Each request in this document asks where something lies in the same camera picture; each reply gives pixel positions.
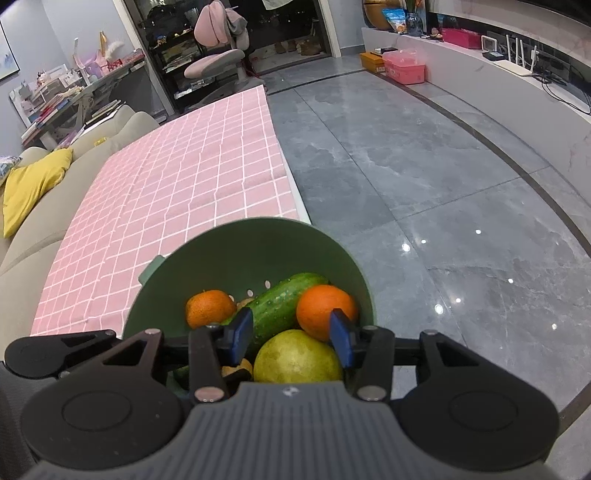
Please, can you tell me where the green cucumber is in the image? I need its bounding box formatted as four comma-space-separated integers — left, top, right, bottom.
218, 273, 329, 351

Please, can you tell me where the blue snack bag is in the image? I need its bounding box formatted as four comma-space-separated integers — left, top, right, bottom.
382, 8, 407, 34

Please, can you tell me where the orange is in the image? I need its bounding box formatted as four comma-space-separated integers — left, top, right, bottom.
185, 290, 236, 329
295, 285, 359, 342

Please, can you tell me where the blue patterned cushion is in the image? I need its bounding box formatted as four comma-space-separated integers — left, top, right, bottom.
0, 156, 22, 184

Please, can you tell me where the framed landscape painting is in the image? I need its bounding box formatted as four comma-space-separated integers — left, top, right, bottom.
0, 24, 20, 80

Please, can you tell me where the beige sofa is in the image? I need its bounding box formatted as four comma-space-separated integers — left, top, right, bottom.
1, 105, 159, 349

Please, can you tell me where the yellow cushion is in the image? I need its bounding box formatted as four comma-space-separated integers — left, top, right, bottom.
2, 148, 73, 238

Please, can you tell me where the yellow-green pear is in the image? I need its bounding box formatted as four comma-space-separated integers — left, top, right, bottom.
253, 329, 342, 384

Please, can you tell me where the pink plastic storage box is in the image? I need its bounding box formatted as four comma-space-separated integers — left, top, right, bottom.
383, 49, 426, 85

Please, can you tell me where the green plastic colander bowl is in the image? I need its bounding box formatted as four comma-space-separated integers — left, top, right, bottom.
121, 216, 377, 393

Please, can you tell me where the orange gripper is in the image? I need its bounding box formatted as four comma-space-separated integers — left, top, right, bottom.
221, 358, 253, 377

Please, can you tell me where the yellow box on floor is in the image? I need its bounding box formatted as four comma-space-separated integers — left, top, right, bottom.
360, 52, 386, 74

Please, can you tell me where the white wifi router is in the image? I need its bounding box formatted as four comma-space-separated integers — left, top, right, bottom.
497, 35, 539, 78

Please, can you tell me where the magenta box on bench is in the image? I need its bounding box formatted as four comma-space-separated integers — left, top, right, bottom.
442, 28, 482, 50

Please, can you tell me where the cluttered desk with books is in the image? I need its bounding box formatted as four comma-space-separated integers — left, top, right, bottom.
9, 34, 145, 149

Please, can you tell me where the pink checkered tablecloth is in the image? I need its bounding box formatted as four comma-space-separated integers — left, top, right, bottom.
32, 87, 308, 335

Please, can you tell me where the white marble tv bench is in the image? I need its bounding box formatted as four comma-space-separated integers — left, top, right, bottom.
362, 27, 590, 200

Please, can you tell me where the pink office chair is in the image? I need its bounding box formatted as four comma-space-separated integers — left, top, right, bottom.
184, 1, 249, 80

